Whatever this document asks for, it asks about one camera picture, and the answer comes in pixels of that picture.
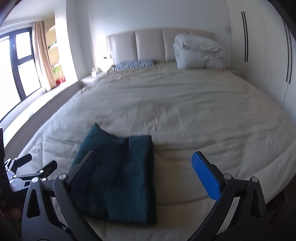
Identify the cream padded headboard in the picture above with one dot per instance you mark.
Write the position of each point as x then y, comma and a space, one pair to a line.
148, 45

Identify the dark teal fleece garment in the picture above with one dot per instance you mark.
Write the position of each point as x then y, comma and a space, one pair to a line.
120, 176

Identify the bed with cream sheet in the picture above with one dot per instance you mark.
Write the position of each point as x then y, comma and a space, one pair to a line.
173, 111

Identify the black framed window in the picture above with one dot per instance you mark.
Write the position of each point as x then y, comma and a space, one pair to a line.
23, 76

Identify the white wardrobe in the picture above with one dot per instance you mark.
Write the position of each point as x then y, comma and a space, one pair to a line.
261, 46

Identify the beige curtain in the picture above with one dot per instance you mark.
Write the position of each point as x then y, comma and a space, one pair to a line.
42, 58

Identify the red box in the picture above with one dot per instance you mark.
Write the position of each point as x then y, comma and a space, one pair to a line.
60, 82

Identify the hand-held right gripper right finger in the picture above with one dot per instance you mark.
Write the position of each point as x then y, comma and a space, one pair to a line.
205, 176

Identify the white nightstand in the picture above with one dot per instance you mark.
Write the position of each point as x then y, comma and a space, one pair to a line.
90, 80

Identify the built-in wall shelf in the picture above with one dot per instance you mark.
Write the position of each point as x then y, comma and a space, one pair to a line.
52, 34

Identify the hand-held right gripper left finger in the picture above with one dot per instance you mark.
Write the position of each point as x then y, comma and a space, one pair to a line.
83, 172

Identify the white pillows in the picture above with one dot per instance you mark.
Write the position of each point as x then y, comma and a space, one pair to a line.
196, 53

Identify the zebra print pillow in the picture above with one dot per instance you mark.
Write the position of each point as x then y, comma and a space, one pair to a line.
135, 64

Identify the green stool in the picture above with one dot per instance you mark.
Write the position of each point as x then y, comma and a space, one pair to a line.
56, 71

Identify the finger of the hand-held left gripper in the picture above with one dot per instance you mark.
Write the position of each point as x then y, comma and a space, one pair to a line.
23, 158
47, 169

